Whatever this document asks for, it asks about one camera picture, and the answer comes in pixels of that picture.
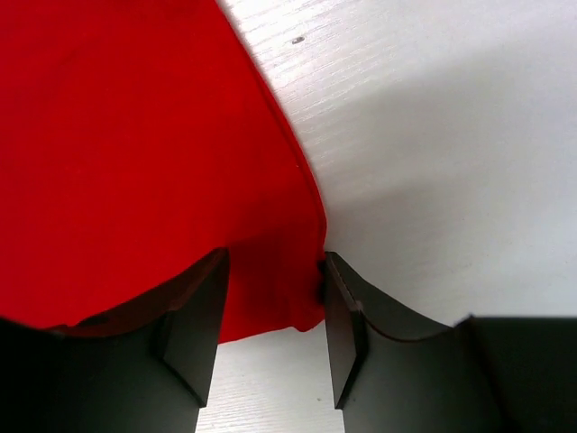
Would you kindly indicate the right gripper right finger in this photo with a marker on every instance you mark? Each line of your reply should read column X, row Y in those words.
column 395, row 370

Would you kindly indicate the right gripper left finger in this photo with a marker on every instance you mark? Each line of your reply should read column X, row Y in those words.
column 145, row 365

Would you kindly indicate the red t shirt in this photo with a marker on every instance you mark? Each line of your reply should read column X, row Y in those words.
column 137, row 137

